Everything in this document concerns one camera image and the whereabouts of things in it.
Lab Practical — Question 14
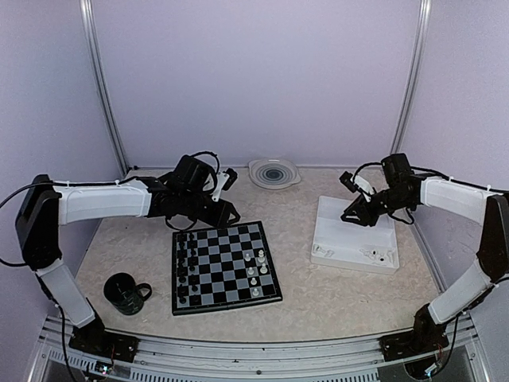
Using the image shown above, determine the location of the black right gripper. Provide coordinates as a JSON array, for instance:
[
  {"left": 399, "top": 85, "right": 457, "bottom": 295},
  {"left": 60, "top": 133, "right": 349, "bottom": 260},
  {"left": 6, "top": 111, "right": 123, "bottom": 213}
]
[{"left": 340, "top": 185, "right": 412, "bottom": 226}]

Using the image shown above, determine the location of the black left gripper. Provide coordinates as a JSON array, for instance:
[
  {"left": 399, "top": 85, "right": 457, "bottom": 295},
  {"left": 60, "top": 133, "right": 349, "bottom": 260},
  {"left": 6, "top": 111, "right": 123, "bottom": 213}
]
[{"left": 179, "top": 189, "right": 240, "bottom": 229}]

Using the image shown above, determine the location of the black and grey chessboard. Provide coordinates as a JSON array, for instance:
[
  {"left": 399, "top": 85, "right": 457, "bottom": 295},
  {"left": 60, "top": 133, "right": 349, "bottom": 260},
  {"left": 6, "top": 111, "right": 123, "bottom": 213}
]
[{"left": 171, "top": 220, "right": 283, "bottom": 316}]

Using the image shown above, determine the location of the white plastic tray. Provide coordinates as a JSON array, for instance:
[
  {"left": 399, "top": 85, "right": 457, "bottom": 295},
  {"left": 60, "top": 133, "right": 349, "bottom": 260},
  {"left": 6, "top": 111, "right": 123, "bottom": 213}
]
[{"left": 310, "top": 196, "right": 399, "bottom": 275}]

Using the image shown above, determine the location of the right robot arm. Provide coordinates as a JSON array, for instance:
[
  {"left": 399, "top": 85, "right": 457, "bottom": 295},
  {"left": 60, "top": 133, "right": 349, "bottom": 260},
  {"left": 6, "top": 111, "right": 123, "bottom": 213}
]
[{"left": 339, "top": 153, "right": 508, "bottom": 353}]

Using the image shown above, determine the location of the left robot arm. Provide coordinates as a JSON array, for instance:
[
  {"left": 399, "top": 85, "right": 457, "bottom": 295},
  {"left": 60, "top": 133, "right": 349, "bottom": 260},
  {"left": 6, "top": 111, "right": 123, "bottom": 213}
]
[{"left": 15, "top": 154, "right": 240, "bottom": 354}]

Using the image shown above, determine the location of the grey swirl ceramic plate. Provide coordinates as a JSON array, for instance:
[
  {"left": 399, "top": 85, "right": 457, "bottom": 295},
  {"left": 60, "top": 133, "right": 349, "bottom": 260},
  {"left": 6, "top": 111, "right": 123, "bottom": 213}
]
[{"left": 248, "top": 159, "right": 301, "bottom": 190}]

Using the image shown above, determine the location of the black mug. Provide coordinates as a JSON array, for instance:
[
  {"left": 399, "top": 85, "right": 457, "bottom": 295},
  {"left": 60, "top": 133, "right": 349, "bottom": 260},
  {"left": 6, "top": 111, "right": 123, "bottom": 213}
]
[{"left": 103, "top": 272, "right": 153, "bottom": 316}]

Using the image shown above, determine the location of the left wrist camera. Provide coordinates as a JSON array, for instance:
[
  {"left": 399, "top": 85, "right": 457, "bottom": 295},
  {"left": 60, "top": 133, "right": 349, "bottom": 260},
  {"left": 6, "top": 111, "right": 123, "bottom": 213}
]
[{"left": 212, "top": 168, "right": 238, "bottom": 202}]

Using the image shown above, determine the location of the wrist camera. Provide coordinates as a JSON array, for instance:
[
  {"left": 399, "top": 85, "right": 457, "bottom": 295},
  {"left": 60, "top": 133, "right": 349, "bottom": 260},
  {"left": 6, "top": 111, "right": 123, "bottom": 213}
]
[
  {"left": 212, "top": 168, "right": 238, "bottom": 202},
  {"left": 339, "top": 171, "right": 375, "bottom": 202}
]

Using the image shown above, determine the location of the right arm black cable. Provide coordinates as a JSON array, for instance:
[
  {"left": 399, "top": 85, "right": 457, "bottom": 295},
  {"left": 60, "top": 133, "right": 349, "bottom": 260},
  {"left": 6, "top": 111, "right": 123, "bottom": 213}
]
[{"left": 352, "top": 160, "right": 385, "bottom": 180}]

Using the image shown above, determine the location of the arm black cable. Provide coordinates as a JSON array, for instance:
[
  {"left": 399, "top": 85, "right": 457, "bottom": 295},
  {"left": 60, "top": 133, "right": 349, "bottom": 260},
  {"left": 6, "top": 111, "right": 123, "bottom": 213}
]
[
  {"left": 352, "top": 160, "right": 385, "bottom": 180},
  {"left": 0, "top": 150, "right": 220, "bottom": 267}
]

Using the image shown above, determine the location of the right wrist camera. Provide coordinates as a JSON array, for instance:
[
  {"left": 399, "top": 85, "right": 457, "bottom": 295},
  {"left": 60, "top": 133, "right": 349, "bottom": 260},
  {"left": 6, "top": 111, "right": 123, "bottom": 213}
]
[{"left": 339, "top": 171, "right": 375, "bottom": 202}]

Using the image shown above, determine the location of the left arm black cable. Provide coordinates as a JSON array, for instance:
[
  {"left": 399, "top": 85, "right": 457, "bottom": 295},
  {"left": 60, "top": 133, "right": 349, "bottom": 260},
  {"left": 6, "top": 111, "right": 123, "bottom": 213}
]
[{"left": 0, "top": 150, "right": 220, "bottom": 267}]

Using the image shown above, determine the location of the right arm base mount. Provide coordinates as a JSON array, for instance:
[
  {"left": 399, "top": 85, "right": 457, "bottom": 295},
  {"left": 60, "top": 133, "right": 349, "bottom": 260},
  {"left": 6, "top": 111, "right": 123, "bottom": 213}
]
[{"left": 379, "top": 330, "right": 449, "bottom": 362}]

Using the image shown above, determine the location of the right aluminium frame post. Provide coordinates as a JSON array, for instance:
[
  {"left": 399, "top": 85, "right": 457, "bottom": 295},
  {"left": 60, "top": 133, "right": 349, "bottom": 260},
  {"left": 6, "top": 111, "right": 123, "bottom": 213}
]
[{"left": 390, "top": 0, "right": 432, "bottom": 154}]

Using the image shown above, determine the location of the aluminium frame post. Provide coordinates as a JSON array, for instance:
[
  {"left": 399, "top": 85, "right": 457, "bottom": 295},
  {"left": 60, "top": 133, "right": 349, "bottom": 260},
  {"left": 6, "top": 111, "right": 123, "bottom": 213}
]
[
  {"left": 80, "top": 0, "right": 130, "bottom": 175},
  {"left": 390, "top": 0, "right": 432, "bottom": 154}
]

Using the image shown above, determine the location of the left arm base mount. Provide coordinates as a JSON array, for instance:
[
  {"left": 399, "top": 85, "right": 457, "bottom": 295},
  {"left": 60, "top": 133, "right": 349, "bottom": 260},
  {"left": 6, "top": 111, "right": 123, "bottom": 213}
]
[{"left": 69, "top": 324, "right": 139, "bottom": 363}]

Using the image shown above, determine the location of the aluminium front rail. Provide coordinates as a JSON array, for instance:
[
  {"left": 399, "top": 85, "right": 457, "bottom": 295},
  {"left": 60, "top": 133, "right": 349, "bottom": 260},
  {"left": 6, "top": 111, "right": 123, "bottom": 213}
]
[{"left": 27, "top": 322, "right": 490, "bottom": 382}]

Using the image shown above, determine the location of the left aluminium frame post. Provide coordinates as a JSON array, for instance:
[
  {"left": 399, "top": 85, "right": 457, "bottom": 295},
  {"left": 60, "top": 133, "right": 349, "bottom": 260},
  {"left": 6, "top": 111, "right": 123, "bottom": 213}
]
[{"left": 80, "top": 0, "right": 130, "bottom": 175}]

